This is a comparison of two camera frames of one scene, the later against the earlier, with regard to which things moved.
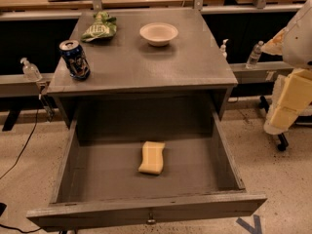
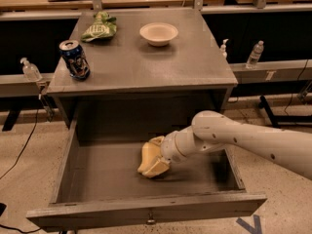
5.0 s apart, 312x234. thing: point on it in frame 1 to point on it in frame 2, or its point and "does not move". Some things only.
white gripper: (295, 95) to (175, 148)
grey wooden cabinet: (134, 85) does not move
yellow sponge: (152, 158) does not move
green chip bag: (102, 28) does not move
